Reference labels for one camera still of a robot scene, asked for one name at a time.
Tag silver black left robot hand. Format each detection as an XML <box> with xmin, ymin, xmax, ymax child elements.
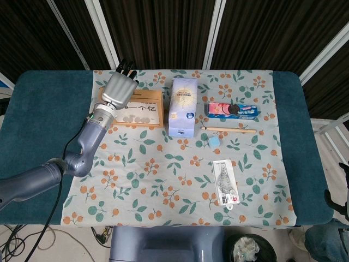
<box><xmin>101</xmin><ymin>58</ymin><xmax>140</xmax><ymax>110</ymax></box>

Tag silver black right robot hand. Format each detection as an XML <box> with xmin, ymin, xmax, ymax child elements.
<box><xmin>324</xmin><ymin>161</ymin><xmax>349</xmax><ymax>219</ymax></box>

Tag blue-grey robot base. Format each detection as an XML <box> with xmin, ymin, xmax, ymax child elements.
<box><xmin>109</xmin><ymin>225</ymin><xmax>226</xmax><ymax>262</ymax></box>

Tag blue jeans leg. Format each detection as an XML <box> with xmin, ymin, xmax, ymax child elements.
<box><xmin>304</xmin><ymin>220</ymin><xmax>349</xmax><ymax>262</ymax></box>

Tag white shoe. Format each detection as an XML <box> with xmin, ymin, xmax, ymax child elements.
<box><xmin>288</xmin><ymin>229</ymin><xmax>306</xmax><ymax>249</ymax></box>

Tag light blue paper bag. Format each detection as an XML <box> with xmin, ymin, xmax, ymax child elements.
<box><xmin>167</xmin><ymin>76</ymin><xmax>198</xmax><ymax>138</ymax></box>

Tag dark slatted partition panel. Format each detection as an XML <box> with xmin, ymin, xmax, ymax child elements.
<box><xmin>302</xmin><ymin>58</ymin><xmax>349</xmax><ymax>120</ymax></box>
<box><xmin>53</xmin><ymin>0</ymin><xmax>111</xmax><ymax>70</ymax></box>
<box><xmin>211</xmin><ymin>0</ymin><xmax>349</xmax><ymax>72</ymax></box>
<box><xmin>0</xmin><ymin>0</ymin><xmax>84</xmax><ymax>82</ymax></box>
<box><xmin>99</xmin><ymin>0</ymin><xmax>218</xmax><ymax>70</ymax></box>

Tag white metal rack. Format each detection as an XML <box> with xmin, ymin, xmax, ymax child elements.
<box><xmin>310</xmin><ymin>113</ymin><xmax>349</xmax><ymax>159</ymax></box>

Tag teal table cover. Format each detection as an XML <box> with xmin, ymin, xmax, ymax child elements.
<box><xmin>0</xmin><ymin>70</ymin><xmax>334</xmax><ymax>226</ymax></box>

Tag black trash bin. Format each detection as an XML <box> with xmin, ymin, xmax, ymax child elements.
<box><xmin>225</xmin><ymin>234</ymin><xmax>278</xmax><ymax>262</ymax></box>

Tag floral leaf-print tablecloth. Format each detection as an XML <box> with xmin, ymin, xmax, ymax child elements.
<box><xmin>62</xmin><ymin>69</ymin><xmax>297</xmax><ymax>227</ymax></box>

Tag white blue board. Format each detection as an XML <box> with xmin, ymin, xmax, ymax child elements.
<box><xmin>0</xmin><ymin>71</ymin><xmax>16</xmax><ymax>92</ymax></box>

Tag blue Oreo cookie box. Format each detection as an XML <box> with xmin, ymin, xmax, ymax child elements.
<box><xmin>204</xmin><ymin>102</ymin><xmax>260</xmax><ymax>119</ymax></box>

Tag wooden stick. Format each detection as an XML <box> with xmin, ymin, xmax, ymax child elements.
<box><xmin>201</xmin><ymin>126</ymin><xmax>257</xmax><ymax>134</ymax></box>

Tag packaged clear ruler set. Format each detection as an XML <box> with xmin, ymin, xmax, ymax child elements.
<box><xmin>212</xmin><ymin>159</ymin><xmax>240</xmax><ymax>211</ymax></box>

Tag black power plugs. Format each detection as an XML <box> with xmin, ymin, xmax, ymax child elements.
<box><xmin>91</xmin><ymin>225</ymin><xmax>114</xmax><ymax>246</ymax></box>

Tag wooden framed coin box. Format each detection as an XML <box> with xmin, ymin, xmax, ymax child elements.
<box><xmin>98</xmin><ymin>87</ymin><xmax>165</xmax><ymax>128</ymax></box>

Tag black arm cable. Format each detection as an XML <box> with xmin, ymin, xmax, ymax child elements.
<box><xmin>28</xmin><ymin>117</ymin><xmax>92</xmax><ymax>262</ymax></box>

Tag tangled floor cables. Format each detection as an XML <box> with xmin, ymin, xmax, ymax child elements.
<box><xmin>0</xmin><ymin>225</ymin><xmax>55</xmax><ymax>262</ymax></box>

